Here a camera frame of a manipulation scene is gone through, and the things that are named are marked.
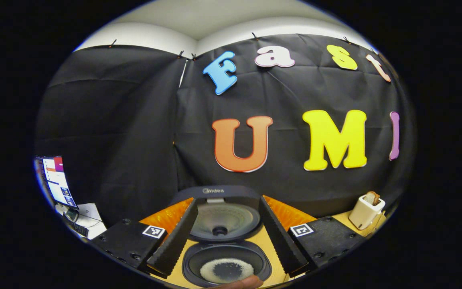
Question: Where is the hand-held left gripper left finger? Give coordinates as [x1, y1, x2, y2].
[90, 197, 199, 277]

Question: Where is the white rice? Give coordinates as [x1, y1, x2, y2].
[200, 258, 255, 284]

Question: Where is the grey desktop device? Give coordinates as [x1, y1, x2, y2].
[63, 207, 80, 224]

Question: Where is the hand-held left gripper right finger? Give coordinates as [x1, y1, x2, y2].
[259, 195, 366, 277]

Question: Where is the white side table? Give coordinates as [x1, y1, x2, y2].
[55, 203, 107, 240]

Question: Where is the black backdrop cloth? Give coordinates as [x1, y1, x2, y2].
[34, 34, 416, 227]

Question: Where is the computer monitor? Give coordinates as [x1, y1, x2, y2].
[34, 156, 79, 210]

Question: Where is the black silver rice cooker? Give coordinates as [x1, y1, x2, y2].
[170, 185, 274, 289]

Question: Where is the white toaster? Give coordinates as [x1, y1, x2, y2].
[349, 194, 386, 230]

